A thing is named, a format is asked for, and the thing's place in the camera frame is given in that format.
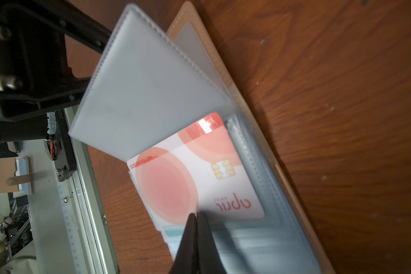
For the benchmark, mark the aluminium mounting rail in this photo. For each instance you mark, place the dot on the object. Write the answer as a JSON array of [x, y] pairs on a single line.
[[85, 218]]

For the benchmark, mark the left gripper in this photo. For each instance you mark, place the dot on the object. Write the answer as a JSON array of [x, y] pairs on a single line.
[[34, 76]]

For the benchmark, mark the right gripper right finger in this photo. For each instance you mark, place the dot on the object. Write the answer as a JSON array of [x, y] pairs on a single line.
[[208, 256]]

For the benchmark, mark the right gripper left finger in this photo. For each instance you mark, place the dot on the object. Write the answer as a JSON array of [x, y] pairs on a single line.
[[186, 260]]

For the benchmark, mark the tan leather card holder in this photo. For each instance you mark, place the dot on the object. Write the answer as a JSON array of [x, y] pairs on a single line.
[[164, 103]]

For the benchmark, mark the spare tan card holder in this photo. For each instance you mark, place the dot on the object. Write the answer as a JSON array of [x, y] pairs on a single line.
[[15, 176]]

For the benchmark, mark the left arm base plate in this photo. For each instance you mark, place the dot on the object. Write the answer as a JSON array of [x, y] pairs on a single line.
[[60, 145]]

